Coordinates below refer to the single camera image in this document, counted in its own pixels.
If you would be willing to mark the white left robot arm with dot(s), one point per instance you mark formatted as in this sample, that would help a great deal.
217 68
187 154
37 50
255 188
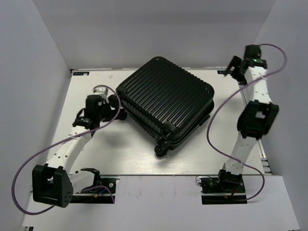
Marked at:
52 182

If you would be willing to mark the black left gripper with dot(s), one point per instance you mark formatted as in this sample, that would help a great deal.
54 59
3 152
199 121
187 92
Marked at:
112 112

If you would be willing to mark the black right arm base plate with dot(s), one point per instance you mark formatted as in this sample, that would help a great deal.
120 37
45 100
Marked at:
212 193

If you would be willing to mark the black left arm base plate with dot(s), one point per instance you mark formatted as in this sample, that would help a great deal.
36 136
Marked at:
105 194

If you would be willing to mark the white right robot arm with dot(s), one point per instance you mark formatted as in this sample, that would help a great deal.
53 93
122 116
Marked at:
256 119

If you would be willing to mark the black suitcase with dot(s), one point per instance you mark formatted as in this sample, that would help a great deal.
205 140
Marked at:
167 101

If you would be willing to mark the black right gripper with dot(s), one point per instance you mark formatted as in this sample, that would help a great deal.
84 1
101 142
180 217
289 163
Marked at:
235 62

